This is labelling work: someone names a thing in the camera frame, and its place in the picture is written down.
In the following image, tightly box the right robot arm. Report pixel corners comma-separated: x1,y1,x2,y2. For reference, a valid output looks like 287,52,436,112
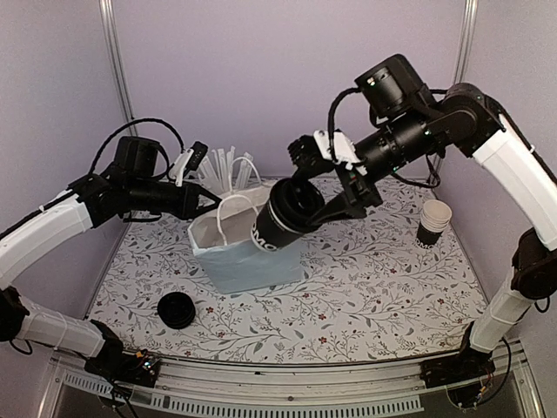
288,54,556,385

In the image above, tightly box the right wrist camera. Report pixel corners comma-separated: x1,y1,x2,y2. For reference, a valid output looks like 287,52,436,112
287,131,367,176

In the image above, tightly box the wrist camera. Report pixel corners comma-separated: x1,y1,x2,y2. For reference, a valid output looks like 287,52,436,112
168,141,208,187
287,131,367,176

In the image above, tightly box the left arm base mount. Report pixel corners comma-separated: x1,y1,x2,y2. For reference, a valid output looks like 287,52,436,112
84,349,161,388

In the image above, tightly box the right aluminium frame post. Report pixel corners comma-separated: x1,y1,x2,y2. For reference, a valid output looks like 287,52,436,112
428,0,480,184

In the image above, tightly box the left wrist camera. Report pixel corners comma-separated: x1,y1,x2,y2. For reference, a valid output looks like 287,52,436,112
168,141,208,187

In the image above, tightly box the floral table mat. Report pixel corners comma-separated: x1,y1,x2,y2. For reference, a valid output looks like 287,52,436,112
89,179,486,364

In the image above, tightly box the left aluminium frame post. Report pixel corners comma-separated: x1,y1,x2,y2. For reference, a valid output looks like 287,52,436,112
98,0,134,122

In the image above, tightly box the black lidded coffee cup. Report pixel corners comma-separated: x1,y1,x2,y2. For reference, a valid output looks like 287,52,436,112
251,178,325,252

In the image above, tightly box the light blue paper bag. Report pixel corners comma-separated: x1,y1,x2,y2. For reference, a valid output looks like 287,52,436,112
187,173,303,294

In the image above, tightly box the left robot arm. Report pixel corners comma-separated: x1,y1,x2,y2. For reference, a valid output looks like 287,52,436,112
1,121,221,379

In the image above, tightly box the stack of paper cups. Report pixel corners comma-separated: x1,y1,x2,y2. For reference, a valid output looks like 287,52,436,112
416,199,453,249

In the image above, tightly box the front aluminium rail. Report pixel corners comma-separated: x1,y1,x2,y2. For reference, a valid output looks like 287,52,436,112
39,343,544,417

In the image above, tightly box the stack of black lids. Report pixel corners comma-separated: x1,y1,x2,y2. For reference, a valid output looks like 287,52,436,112
157,292,196,330

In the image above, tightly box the aluminium frame post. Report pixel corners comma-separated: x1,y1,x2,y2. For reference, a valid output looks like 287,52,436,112
98,0,134,122
428,0,480,184

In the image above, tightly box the bundle of wrapped straws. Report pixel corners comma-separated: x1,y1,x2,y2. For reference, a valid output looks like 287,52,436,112
198,146,260,195

